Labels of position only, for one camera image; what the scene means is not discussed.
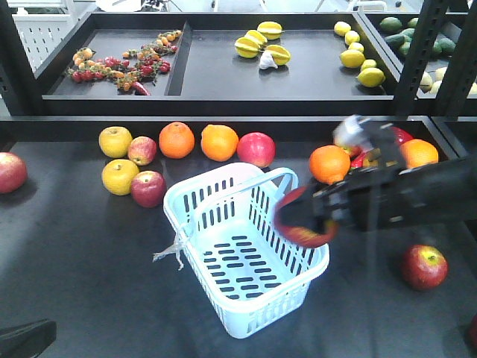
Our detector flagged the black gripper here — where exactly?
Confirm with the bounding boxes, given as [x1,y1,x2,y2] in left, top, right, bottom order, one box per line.
[277,166,406,233]

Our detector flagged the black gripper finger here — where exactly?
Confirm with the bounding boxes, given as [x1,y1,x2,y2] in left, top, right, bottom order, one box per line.
[1,319,57,357]

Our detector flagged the light blue plastic basket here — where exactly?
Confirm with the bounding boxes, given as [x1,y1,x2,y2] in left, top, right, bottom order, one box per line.
[154,163,329,339]

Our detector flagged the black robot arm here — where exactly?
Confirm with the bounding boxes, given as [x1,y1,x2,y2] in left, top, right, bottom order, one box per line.
[274,156,476,237]

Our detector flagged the orange with knob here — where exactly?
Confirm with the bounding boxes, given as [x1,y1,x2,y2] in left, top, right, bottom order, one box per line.
[309,145,351,184]

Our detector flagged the red chili pepper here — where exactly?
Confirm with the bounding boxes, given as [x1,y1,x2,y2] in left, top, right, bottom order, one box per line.
[350,152,369,169]

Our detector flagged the red apple behind pear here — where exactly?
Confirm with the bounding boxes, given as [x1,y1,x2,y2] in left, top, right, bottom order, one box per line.
[333,139,362,160]

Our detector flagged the bright red apple middle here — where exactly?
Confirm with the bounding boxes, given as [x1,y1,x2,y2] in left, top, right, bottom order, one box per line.
[237,132,276,168]

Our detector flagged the black wooden produce stand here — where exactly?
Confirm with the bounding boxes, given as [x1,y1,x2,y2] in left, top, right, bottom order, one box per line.
[1,117,476,357]

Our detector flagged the red bell pepper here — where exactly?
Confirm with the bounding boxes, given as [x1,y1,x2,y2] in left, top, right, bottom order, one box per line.
[391,126,414,146]

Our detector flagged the orange right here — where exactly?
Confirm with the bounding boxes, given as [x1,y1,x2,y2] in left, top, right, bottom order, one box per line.
[399,139,439,169]

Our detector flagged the orange left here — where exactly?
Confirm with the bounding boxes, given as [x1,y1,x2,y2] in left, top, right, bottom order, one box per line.
[159,122,195,159]

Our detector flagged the white garlic bulb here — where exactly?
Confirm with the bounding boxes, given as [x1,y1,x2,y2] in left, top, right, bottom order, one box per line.
[259,51,278,70]

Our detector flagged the yellow starfruit right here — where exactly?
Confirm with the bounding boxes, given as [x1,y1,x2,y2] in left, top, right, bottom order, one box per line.
[265,45,291,66]

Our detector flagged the yellow starfruit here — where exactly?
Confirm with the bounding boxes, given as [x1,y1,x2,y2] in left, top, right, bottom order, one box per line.
[234,37,261,58]
[256,21,283,40]
[244,30,268,47]
[265,45,291,66]

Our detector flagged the row of lemons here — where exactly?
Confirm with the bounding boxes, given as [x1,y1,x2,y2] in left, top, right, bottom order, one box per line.
[333,21,386,88]

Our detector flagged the black upper display shelf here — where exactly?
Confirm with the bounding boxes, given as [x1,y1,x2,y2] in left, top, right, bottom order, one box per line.
[1,1,476,120]

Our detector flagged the dark red apple left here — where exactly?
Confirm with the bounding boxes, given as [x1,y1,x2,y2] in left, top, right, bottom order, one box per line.
[131,171,167,208]

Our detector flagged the red apple far corner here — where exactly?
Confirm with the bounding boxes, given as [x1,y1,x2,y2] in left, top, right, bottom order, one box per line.
[1,152,28,194]

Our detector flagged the pale yellow melons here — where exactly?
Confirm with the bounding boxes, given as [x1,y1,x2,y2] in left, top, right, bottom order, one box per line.
[419,66,477,95]

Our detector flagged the yellow starfruit left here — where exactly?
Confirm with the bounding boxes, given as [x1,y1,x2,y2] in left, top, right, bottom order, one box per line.
[234,37,261,58]

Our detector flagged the small pink-red apple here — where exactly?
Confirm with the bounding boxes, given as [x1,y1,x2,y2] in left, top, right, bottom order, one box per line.
[127,136,157,166]

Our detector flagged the yellow starfruit top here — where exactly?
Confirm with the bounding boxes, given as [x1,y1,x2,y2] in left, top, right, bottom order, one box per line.
[256,21,283,40]

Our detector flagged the yellow starfruit middle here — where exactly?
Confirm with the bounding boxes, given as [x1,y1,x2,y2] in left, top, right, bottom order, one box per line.
[244,30,268,47]

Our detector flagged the yellow pear front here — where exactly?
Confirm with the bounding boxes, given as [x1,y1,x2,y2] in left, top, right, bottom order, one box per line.
[101,159,139,196]

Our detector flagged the yellow pear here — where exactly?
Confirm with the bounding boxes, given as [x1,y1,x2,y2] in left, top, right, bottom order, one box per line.
[98,126,133,159]
[101,159,139,196]

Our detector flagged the pile of avocados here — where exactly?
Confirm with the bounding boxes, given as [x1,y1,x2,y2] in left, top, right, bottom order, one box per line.
[379,16,456,59]

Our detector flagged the yellow pear back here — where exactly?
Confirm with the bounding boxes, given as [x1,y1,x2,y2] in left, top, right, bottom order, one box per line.
[98,126,133,159]

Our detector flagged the cherry tomato vine pile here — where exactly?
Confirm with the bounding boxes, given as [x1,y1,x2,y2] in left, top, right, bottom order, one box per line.
[63,29,183,95]

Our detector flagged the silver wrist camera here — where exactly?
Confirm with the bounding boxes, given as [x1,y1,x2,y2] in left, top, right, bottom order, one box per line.
[332,115,373,151]

